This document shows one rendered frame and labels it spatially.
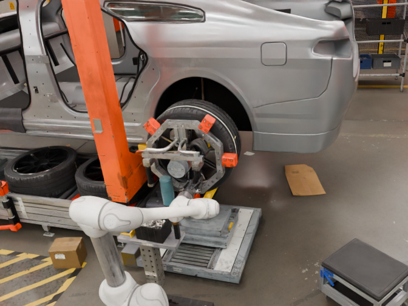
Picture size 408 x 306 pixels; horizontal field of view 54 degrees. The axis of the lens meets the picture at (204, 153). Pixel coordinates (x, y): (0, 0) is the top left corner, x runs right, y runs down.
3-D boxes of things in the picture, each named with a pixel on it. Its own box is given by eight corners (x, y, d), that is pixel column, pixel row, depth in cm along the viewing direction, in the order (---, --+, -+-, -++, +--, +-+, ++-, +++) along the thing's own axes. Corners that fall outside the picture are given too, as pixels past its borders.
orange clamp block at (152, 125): (161, 125, 279) (152, 116, 279) (156, 129, 273) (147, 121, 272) (156, 131, 283) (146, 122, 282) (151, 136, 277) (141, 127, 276)
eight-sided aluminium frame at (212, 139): (227, 191, 286) (221, 120, 262) (224, 197, 281) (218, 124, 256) (157, 184, 304) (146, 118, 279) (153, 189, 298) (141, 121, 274)
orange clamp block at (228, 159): (224, 161, 276) (237, 162, 274) (221, 167, 270) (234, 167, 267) (224, 152, 273) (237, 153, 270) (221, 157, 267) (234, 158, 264)
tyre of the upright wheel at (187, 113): (235, 186, 313) (248, 109, 280) (226, 203, 293) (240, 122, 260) (156, 165, 328) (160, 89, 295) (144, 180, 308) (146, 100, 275)
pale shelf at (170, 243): (185, 234, 273) (184, 231, 271) (176, 251, 259) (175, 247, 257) (129, 226, 287) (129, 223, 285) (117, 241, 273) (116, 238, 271)
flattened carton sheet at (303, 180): (311, 166, 421) (311, 163, 420) (325, 194, 372) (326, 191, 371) (282, 168, 422) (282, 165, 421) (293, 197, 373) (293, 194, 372)
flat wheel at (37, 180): (0, 205, 359) (-9, 182, 348) (23, 169, 418) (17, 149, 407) (74, 196, 360) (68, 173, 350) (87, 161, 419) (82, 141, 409)
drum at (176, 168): (197, 164, 284) (195, 146, 277) (187, 180, 266) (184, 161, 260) (179, 163, 288) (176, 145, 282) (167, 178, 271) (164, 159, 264)
